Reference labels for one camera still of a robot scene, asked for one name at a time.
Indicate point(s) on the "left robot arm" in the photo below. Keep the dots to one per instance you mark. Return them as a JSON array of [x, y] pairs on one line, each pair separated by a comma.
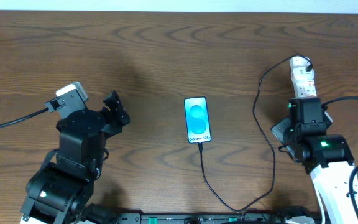
[[61, 188]]

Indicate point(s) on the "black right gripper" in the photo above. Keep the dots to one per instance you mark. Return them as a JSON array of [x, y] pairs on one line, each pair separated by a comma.
[[305, 104]]

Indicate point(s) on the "white USB charger plug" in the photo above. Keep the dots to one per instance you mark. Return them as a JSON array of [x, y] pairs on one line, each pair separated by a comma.
[[300, 61]]

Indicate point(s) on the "blue Galaxy smartphone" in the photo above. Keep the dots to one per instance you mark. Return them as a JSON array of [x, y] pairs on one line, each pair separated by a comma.
[[197, 120]]

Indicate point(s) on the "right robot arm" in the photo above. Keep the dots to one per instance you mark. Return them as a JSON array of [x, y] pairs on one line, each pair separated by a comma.
[[327, 158]]

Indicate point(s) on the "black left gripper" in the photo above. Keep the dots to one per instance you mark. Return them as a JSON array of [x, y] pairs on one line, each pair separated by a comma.
[[110, 116]]

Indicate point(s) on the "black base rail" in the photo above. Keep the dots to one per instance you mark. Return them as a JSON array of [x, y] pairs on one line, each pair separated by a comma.
[[297, 215]]

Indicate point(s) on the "white power strip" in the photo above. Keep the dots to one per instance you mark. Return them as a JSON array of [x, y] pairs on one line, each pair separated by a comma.
[[303, 82]]

